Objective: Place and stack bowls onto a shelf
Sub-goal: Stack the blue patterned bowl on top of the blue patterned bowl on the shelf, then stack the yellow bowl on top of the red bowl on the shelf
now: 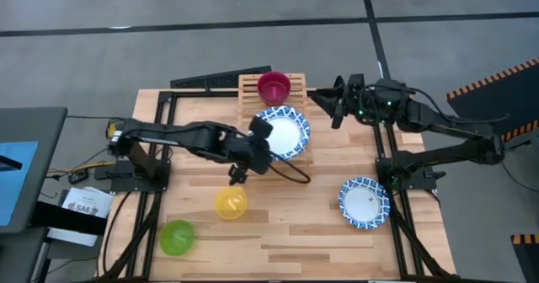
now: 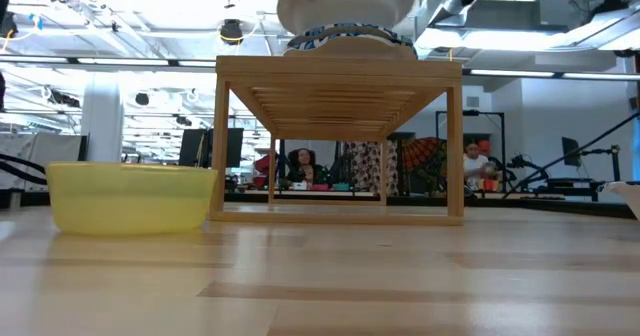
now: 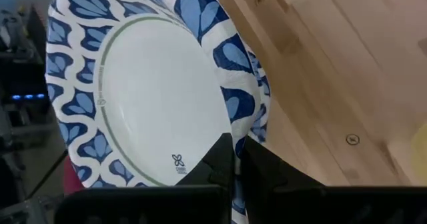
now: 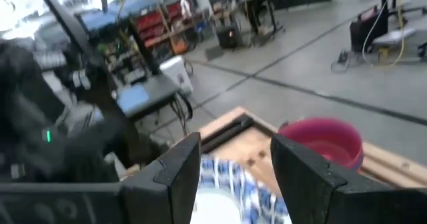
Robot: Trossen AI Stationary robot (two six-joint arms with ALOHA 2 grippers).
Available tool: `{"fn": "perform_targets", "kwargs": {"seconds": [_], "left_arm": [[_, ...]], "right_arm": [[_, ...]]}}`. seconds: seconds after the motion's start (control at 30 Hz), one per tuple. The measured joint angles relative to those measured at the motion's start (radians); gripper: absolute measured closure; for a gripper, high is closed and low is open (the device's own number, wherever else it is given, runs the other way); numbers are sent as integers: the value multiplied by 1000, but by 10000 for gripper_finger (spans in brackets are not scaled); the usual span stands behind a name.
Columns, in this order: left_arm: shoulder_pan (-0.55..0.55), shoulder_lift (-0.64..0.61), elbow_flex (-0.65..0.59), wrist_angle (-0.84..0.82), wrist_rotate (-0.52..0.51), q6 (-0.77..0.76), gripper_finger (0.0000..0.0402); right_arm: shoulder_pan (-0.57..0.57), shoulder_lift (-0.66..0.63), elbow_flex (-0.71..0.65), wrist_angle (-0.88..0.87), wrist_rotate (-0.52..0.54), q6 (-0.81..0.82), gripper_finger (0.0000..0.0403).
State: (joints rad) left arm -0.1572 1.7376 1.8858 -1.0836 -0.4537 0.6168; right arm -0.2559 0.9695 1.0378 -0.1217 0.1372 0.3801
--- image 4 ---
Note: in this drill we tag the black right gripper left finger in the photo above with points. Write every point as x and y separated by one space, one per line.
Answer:
166 187

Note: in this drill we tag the wooden slatted shelf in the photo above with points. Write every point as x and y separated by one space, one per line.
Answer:
383 164

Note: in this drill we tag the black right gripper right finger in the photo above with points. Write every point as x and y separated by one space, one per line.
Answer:
307 187

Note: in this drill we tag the black metal rig frame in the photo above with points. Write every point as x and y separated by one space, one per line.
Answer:
66 20

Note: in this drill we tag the white bin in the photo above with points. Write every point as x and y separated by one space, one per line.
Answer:
175 72

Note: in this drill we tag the black case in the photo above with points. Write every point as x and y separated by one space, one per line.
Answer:
367 34

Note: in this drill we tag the rack with red bins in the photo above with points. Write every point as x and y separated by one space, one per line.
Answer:
150 25

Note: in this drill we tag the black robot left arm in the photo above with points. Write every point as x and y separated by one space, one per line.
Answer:
33 117

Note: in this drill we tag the grey desk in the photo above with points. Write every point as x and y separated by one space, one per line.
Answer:
160 90

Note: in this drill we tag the pink plastic bowl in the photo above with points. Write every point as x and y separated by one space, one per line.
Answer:
320 134

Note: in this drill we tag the black machine box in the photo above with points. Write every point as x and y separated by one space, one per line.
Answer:
230 37

